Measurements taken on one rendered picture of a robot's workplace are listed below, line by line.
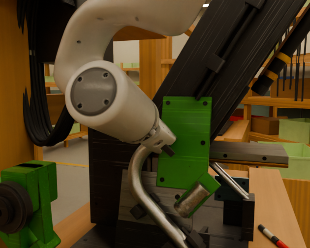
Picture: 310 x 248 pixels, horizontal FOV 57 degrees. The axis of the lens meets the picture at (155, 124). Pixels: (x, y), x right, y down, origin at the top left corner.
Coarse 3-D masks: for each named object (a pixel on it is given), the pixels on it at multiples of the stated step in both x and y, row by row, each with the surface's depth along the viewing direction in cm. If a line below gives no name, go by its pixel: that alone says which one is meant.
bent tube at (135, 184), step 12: (132, 156) 65; (144, 156) 64; (132, 168) 64; (132, 180) 63; (132, 192) 63; (144, 192) 63; (144, 204) 62; (156, 204) 62; (156, 216) 61; (168, 228) 59; (180, 240) 58
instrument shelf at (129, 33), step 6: (120, 30) 103; (126, 30) 103; (132, 30) 103; (138, 30) 103; (144, 30) 103; (114, 36) 115; (120, 36) 115; (126, 36) 115; (132, 36) 115; (138, 36) 115; (144, 36) 115; (150, 36) 115; (156, 36) 115; (162, 36) 115
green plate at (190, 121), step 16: (176, 96) 67; (192, 96) 66; (176, 112) 66; (192, 112) 65; (208, 112) 64; (176, 128) 66; (192, 128) 64; (208, 128) 63; (176, 144) 65; (192, 144) 64; (208, 144) 63; (160, 160) 66; (176, 160) 65; (192, 160) 63; (208, 160) 63; (160, 176) 65; (176, 176) 64; (192, 176) 63
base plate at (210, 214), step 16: (208, 208) 94; (96, 224) 83; (192, 224) 83; (208, 224) 83; (224, 224) 83; (80, 240) 74; (96, 240) 74; (112, 240) 74; (224, 240) 74; (240, 240) 74
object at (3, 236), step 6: (0, 180) 46; (0, 234) 45; (6, 234) 45; (30, 234) 45; (54, 234) 47; (6, 240) 45; (30, 240) 45; (36, 240) 45; (54, 240) 46; (60, 240) 47; (30, 246) 45; (36, 246) 44; (42, 246) 44; (48, 246) 45; (54, 246) 46
